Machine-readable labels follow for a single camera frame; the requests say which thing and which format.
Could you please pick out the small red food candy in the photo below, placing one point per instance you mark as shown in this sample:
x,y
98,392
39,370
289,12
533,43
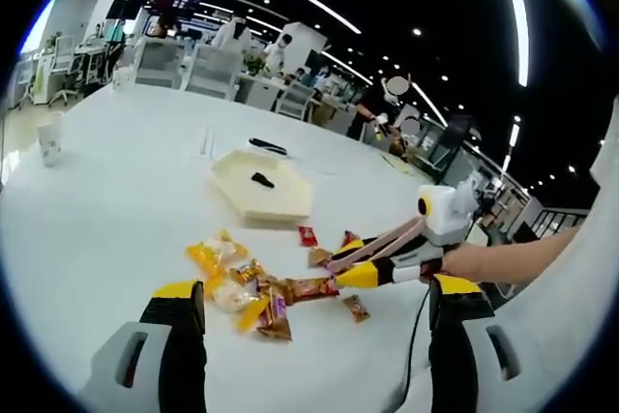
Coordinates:
x,y
308,236

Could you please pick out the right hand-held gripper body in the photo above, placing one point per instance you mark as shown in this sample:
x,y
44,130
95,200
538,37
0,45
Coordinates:
x,y
445,215

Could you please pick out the hanging red display screen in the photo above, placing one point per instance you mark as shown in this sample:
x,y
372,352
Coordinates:
x,y
174,1

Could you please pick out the small orange brown food packet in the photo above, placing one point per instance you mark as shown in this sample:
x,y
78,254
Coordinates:
x,y
247,272

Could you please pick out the long brown red food bar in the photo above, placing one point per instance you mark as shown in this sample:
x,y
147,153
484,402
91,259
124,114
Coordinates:
x,y
309,289

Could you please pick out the black monitor on tripod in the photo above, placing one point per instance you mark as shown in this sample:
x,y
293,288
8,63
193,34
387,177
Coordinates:
x,y
457,130

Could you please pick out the printed paper cup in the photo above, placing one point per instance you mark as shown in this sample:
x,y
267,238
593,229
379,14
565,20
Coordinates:
x,y
50,142

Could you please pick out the dark food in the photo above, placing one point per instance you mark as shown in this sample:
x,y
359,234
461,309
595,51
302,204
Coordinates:
x,y
263,179

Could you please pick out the small orange food candy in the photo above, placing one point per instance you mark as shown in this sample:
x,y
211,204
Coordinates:
x,y
357,309

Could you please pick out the pink food tongs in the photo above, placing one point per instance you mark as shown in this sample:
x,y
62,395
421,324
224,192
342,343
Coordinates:
x,y
396,236

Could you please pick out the person's white shirt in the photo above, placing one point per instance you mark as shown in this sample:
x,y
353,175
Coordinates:
x,y
570,335

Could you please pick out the white mesh office chair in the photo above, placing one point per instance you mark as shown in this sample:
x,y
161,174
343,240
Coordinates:
x,y
295,101
213,69
159,62
63,57

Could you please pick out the beige hexagonal container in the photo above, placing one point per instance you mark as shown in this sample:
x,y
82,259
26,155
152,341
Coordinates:
x,y
280,195

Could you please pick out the potted green plant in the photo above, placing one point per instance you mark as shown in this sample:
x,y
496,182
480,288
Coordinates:
x,y
254,64
54,39

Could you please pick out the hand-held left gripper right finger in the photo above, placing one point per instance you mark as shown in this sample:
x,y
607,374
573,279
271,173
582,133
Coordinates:
x,y
454,360

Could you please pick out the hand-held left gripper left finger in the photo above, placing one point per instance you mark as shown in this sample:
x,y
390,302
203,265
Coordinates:
x,y
179,360

